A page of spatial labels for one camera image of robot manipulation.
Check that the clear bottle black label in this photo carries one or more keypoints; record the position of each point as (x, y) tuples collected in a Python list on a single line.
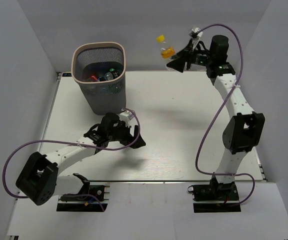
[(110, 76)]

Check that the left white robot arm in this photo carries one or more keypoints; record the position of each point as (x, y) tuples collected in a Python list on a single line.
[(41, 177)]

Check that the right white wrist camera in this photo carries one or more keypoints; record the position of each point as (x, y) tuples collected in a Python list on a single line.
[(195, 34)]

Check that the small bottle yellow cap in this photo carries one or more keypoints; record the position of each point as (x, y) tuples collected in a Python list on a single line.
[(166, 50)]

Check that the grey mesh waste bin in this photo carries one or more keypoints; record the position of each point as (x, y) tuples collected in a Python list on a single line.
[(98, 58)]

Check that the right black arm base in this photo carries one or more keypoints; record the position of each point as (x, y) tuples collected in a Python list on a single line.
[(205, 200)]

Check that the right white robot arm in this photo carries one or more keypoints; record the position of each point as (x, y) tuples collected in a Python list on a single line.
[(245, 126)]

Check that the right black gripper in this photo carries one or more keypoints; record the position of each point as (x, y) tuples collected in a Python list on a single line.
[(178, 63)]

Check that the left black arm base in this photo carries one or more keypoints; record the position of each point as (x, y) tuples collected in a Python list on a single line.
[(92, 198)]

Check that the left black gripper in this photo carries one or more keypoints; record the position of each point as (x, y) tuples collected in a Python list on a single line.
[(129, 136)]

